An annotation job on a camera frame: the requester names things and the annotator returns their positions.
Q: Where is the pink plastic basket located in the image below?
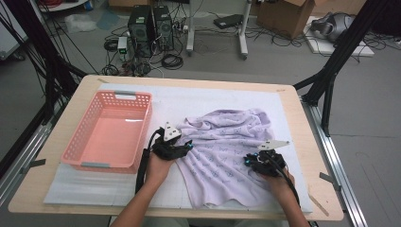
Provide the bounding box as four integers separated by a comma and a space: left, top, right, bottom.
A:
61, 89, 154, 175

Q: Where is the person's left hand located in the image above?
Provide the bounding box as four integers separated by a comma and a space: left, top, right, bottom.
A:
145, 154, 176, 187

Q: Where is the coiled black cable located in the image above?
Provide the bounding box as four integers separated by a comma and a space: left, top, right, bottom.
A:
161, 53, 184, 71

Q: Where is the black computer tower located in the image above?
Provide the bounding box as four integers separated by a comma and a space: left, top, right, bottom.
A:
152, 5, 175, 51
127, 4, 154, 59

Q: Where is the white metal stand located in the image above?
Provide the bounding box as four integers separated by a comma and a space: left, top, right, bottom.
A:
185, 0, 253, 61

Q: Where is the person's right hand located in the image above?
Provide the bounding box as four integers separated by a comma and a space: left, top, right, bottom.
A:
261, 168, 296, 201

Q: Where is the black flat device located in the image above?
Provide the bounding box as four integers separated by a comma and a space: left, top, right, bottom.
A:
213, 13, 244, 30

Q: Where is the aluminium rail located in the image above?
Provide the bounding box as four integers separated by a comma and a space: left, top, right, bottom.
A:
0, 103, 64, 206
301, 97, 368, 227

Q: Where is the grey and black device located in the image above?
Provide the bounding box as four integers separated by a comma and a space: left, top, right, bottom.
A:
310, 11, 356, 44

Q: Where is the white grid mat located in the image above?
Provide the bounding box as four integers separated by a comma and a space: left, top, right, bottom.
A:
43, 82, 314, 214

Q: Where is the clear plastic bag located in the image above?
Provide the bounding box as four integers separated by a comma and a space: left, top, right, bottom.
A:
64, 12, 97, 34

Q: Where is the white floor board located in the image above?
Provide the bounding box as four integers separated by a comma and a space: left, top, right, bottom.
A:
304, 15, 376, 58

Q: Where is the grey metal bracket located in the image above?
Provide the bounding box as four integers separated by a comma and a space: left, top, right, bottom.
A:
21, 158, 46, 174
319, 172, 342, 192

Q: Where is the white power supply box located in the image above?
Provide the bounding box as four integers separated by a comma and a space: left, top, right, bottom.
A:
116, 36, 129, 55

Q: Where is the thin wooden strip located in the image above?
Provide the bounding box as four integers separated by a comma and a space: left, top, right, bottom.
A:
307, 192, 330, 218

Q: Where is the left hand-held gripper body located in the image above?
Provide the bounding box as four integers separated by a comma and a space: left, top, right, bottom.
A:
151, 122, 187, 161

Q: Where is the black metal frame strut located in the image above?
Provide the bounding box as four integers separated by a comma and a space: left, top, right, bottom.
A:
292, 0, 391, 138
0, 0, 88, 126

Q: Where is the lilac printed towel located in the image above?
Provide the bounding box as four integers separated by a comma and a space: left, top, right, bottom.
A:
174, 108, 292, 210

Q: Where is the brown cardboard box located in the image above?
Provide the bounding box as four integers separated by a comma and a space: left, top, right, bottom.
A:
255, 0, 316, 40

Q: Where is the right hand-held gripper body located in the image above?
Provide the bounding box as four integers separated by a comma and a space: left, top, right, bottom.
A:
251, 140, 290, 178

